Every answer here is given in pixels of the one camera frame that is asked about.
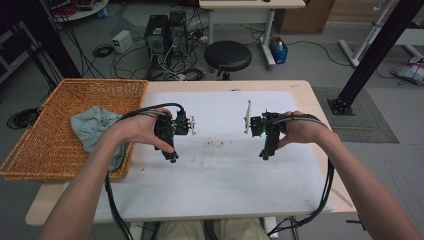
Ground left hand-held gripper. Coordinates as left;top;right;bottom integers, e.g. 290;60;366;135
153;109;198;164

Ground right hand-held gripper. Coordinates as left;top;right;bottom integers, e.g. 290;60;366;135
243;99;288;161

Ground grey t-shirt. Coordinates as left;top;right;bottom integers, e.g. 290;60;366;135
69;105;129;173

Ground wicker basket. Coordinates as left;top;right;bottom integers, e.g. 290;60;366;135
0;78;150;183

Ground person's left hand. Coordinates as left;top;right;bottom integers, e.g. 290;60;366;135
101;107;176;154

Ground person's right hand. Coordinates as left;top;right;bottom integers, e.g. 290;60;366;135
275;110;331;151

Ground white table mat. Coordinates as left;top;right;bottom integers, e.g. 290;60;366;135
61;90;334;224

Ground blue box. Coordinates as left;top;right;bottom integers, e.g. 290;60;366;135
268;36;289;65

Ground black round stool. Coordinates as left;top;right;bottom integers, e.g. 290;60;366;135
203;40;253;81

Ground grey floor mat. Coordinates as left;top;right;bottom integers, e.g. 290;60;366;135
311;86;400;144

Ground black computer tower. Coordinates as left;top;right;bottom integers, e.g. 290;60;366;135
144;14;169;79
168;10;188;58

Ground thin wooden stick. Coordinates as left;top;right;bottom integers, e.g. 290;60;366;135
329;186;354;208

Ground white power supply box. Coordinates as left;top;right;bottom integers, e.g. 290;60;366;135
111;29;134;54

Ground person's beige trousers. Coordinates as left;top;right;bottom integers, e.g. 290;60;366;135
156;218;271;240

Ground white metal stand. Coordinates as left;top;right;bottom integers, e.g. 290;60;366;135
338;0;424;68

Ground cardboard box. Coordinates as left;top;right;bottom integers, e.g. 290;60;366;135
276;0;336;35

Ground white desk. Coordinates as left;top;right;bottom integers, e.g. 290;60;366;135
198;0;307;69

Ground black metal pillar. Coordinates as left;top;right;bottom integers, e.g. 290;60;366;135
328;0;424;116
16;0;83;80

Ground round white table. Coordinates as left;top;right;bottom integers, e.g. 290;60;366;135
43;0;109;23

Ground plastic bags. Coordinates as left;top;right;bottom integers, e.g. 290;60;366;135
391;56;424;87

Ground dark metal rack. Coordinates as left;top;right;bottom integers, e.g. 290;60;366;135
0;19;64;88

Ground tangle of black cables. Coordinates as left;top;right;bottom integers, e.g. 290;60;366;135
113;43;206;82

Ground right hand-held gripper black cable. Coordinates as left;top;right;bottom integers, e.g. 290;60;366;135
266;112;335;238

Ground hand-held gripper black cable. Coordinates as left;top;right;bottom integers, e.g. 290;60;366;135
266;112;335;238
104;102;186;240

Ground left hand-held gripper black cable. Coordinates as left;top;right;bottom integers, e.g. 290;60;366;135
104;102;186;240

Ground black floor cable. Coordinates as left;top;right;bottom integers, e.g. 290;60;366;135
286;40;351;68

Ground coiled black cable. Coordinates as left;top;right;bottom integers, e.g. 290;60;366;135
6;107;43;130
92;43;115;58

